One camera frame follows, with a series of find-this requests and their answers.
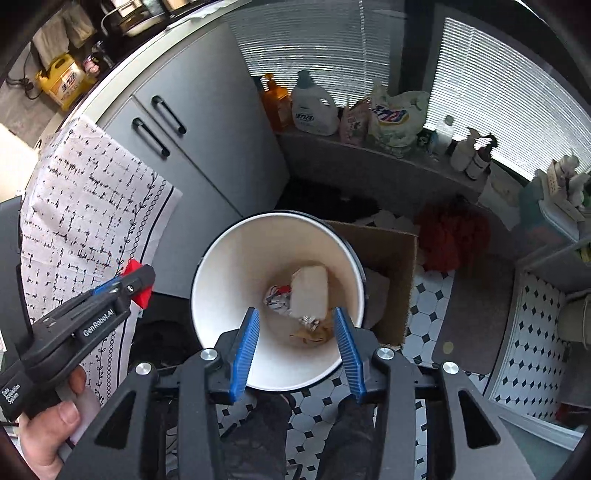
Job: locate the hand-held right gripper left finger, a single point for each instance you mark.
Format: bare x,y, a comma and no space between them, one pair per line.
247,350

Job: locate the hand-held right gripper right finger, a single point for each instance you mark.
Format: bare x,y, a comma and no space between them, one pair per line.
348,350

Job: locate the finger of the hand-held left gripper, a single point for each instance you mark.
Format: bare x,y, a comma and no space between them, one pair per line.
136,279
104,287

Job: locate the red plastic piece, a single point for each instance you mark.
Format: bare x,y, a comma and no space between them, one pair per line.
141,297

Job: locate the brown paper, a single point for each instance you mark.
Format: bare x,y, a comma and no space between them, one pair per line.
316,337

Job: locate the silver foil wrapper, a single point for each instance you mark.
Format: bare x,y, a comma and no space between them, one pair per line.
310,321

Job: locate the printed white wrapper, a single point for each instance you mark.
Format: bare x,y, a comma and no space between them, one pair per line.
277,299

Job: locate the trash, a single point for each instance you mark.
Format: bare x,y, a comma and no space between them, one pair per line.
310,290

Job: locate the white round bin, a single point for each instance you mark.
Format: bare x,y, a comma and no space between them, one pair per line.
231,277

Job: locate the person's left hand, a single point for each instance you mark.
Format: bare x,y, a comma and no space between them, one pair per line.
51,429

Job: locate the cardboard box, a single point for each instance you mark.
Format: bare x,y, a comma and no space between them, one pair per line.
388,286

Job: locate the person's right leg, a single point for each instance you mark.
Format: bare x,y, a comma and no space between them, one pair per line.
346,438

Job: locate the person's leg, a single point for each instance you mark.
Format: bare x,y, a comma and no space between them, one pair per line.
346,438
258,438

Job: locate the person's left leg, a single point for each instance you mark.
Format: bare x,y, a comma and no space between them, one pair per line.
258,438

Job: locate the patterned white tablecloth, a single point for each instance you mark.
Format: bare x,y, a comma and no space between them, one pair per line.
83,198

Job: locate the brown floor mat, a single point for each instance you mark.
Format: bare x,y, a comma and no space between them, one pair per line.
475,318

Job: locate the red mop head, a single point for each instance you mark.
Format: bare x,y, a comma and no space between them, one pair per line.
455,235

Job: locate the grey sink cabinet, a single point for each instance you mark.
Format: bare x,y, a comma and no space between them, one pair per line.
217,115

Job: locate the yellow detergent bottle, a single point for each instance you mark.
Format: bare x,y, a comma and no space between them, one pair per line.
64,85

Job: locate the small pink bottle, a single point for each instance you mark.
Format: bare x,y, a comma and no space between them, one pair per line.
94,62

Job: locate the orange bottle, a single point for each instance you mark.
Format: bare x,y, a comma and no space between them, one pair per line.
276,104

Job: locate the white pump bottle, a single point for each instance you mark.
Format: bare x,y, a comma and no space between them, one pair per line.
461,154

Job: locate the pink refill pouch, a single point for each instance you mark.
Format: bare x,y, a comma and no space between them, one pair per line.
354,123

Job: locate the small clear bottle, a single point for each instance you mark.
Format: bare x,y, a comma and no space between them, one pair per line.
445,136

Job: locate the white detergent bag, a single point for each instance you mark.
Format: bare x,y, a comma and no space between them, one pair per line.
397,117

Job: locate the white detergent jug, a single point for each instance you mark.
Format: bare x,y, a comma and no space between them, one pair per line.
314,110

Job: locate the storage rack with gloves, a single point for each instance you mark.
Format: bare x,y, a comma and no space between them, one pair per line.
554,203

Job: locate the hanging plastic bags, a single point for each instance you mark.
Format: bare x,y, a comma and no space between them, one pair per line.
60,32

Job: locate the black dish rack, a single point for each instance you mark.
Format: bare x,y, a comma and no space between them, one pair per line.
138,16

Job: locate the white window blind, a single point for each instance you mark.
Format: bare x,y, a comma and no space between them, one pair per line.
498,92
314,41

